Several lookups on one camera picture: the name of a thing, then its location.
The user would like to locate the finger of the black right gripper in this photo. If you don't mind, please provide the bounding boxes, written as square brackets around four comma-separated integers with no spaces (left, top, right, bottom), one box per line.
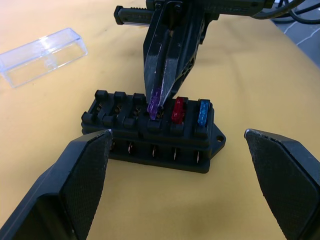
[142,1,174,104]
[160,4,209,107]

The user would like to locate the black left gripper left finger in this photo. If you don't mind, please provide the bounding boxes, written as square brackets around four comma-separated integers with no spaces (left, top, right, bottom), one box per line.
[0,128,113,240]

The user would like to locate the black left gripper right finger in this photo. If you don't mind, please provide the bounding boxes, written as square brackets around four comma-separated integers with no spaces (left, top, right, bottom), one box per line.
[243,128,320,240]

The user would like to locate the purple blade fuse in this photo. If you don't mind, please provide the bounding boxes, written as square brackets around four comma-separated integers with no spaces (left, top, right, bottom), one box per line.
[147,87,164,121]

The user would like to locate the red blade fuse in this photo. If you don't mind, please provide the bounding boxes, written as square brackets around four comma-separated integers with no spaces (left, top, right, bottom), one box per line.
[170,96,188,125]

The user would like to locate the blue blade fuse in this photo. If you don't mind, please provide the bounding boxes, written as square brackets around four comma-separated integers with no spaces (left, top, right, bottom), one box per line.
[197,99,211,128]

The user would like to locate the black fuse box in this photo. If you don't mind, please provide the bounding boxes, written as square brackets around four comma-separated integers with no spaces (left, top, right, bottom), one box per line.
[80,89,227,175]

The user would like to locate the clear plastic fuse box cover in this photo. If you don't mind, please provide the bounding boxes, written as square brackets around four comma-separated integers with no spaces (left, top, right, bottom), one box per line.
[0,26,89,89]

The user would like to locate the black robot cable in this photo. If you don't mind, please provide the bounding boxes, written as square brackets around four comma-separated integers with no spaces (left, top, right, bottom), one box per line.
[251,0,320,26]

